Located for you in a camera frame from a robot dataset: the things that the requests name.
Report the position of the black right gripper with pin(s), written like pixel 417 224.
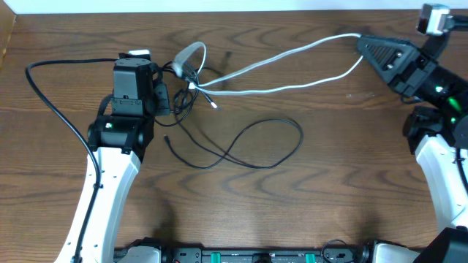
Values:
pixel 413 69

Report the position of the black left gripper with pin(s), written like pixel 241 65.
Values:
pixel 161 99

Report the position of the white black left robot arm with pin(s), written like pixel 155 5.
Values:
pixel 118 138

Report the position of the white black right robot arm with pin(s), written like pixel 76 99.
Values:
pixel 436 132

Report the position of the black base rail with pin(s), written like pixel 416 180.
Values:
pixel 151 250

